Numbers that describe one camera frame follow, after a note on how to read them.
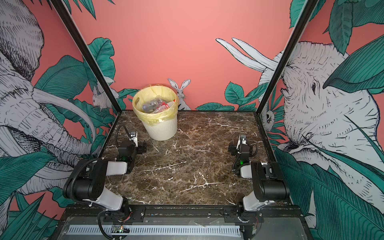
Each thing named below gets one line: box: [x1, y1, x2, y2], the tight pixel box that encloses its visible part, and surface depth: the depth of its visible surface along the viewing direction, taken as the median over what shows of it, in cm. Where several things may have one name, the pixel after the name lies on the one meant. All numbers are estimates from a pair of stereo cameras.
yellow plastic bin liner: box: [132, 85, 179, 126], surface depth 91 cm
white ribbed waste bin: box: [141, 117, 178, 141], surface depth 105 cm
